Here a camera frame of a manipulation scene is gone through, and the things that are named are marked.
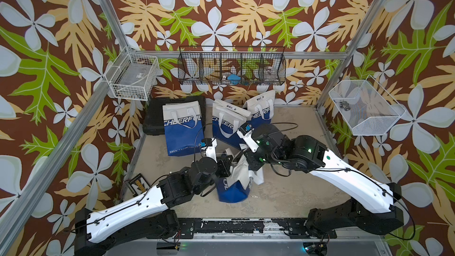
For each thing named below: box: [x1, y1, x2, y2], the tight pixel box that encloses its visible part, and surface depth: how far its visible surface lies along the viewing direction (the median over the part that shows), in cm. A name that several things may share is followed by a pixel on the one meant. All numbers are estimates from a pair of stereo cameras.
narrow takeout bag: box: [212, 99, 252, 150], surface depth 86 cm
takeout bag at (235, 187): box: [216, 154, 265, 204], surface depth 66 cm
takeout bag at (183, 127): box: [162, 100, 204, 157], surface depth 91 cm
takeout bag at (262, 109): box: [242, 89, 276, 129], surface depth 95 cm
